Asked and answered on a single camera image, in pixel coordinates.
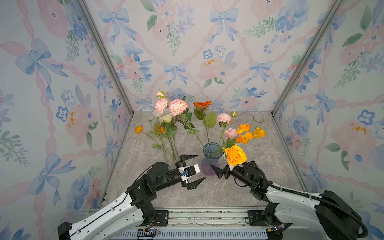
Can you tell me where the pink carnation stem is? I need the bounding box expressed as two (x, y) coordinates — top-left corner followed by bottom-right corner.
(217, 113), (239, 149)

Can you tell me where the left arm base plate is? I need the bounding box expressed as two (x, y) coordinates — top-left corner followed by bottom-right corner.
(142, 210), (170, 227)

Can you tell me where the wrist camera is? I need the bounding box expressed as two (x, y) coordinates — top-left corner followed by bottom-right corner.
(178, 165), (200, 184)
(228, 163), (237, 172)

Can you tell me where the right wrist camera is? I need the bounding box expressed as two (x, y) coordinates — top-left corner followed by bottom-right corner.
(228, 163), (237, 172)

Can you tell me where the aluminium rail frame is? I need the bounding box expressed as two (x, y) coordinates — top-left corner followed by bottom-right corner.
(76, 206), (341, 240)

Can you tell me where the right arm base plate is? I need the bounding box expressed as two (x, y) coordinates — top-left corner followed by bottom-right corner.
(246, 209), (291, 228)

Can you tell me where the left corner aluminium post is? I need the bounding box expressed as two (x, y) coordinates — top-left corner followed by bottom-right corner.
(74, 0), (134, 117)

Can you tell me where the blue purple glass vase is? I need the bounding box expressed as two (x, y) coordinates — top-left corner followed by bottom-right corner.
(200, 143), (223, 176)

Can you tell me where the corner aluminium post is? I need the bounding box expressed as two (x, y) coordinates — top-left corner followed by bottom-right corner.
(74, 0), (134, 117)
(271, 0), (345, 117)

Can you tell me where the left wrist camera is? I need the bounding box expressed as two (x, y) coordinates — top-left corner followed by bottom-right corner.
(178, 165), (200, 184)

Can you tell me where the pink rose bunch stem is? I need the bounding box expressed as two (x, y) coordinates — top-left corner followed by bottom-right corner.
(154, 91), (204, 147)

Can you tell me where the clear glass jar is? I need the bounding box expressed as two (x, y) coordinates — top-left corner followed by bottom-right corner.
(253, 115), (264, 124)

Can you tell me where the cream yellow rose stem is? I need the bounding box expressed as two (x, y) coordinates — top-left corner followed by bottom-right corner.
(158, 114), (179, 163)

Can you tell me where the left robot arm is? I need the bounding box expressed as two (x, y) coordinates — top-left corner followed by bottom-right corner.
(58, 155), (205, 240)

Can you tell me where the right corner aluminium post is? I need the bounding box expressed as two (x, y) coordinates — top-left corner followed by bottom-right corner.
(271, 0), (345, 117)

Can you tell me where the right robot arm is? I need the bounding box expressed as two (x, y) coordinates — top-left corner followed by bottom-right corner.
(211, 161), (369, 240)

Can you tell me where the dark orange gerbera stem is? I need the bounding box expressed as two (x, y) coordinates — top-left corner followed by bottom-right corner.
(193, 101), (217, 143)

